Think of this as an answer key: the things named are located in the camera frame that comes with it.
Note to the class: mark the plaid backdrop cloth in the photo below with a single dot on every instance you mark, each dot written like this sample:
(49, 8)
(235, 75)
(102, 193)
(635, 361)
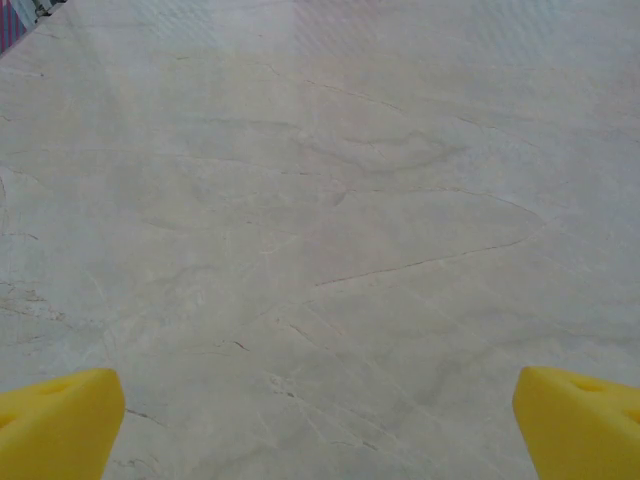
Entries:
(7, 22)

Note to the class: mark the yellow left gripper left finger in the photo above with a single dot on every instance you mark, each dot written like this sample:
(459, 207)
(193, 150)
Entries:
(55, 430)

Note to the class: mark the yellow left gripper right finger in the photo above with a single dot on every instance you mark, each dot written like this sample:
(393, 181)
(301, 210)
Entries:
(580, 435)

